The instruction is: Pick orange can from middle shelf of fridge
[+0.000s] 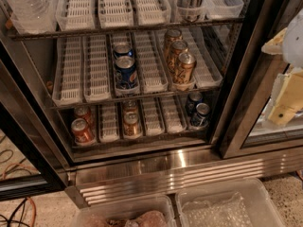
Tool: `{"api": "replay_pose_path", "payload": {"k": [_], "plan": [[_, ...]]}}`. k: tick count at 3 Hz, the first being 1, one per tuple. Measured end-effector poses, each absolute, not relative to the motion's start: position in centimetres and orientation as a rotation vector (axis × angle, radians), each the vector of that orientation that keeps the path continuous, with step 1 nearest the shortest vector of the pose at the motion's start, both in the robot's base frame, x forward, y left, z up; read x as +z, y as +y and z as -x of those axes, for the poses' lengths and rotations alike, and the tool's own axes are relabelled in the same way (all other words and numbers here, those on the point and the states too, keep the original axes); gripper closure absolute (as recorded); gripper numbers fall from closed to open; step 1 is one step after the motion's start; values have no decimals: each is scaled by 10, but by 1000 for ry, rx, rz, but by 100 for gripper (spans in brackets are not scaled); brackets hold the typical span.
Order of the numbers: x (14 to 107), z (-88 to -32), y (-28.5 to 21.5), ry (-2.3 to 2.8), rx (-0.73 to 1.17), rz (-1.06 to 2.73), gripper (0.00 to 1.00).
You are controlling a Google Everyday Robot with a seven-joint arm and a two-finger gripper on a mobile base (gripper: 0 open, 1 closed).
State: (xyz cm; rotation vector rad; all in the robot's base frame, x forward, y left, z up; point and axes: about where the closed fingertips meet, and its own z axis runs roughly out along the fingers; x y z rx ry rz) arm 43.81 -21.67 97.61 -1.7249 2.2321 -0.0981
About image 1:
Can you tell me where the clear plastic floor bin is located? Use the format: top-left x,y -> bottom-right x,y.
175,178 -> 286,227
70,195 -> 177,227

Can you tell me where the blue pepsi can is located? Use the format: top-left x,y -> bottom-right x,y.
114,44 -> 134,60
115,56 -> 137,90

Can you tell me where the open fridge door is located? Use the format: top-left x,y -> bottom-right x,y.
0,44 -> 66,201

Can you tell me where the tall plaid can top shelf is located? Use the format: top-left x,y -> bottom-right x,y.
173,0 -> 205,23

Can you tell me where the rear red can bottom shelf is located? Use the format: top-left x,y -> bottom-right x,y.
74,106 -> 94,126

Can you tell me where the front blue can bottom shelf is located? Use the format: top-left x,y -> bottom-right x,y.
190,103 -> 210,127

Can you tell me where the blue can shelf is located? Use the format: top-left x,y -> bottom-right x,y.
190,103 -> 210,127
186,92 -> 203,116

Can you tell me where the rear brown can bottom shelf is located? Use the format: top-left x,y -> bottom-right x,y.
122,100 -> 138,113

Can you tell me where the rear blue Pepsi can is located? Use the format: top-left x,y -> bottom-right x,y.
114,44 -> 134,60

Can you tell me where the right clear plastic floor bin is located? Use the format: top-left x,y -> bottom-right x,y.
175,178 -> 286,227

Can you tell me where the front brown can bottom shelf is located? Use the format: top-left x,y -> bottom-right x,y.
123,112 -> 140,136

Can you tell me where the left clear plastic floor bin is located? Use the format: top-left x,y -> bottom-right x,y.
70,195 -> 177,227

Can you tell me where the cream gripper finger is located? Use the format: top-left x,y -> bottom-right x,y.
261,28 -> 287,55
267,67 -> 303,126

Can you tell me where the front red can bottom shelf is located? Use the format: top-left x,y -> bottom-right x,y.
71,118 -> 95,144

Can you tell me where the orange can shelf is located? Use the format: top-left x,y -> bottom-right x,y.
164,28 -> 183,58
167,40 -> 188,75
173,52 -> 196,84

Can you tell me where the red can shelf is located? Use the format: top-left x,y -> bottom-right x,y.
74,106 -> 94,126
71,118 -> 95,144

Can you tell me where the front blue Pepsi can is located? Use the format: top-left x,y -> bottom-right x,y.
115,56 -> 137,90

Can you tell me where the orange cable on floor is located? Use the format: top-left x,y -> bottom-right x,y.
0,162 -> 40,227

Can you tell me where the rear blue can bottom shelf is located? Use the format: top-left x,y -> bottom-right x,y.
186,92 -> 203,116

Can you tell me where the brown can shelf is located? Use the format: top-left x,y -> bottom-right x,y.
122,100 -> 138,113
123,112 -> 140,136

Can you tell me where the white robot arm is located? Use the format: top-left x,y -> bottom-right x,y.
261,9 -> 303,127

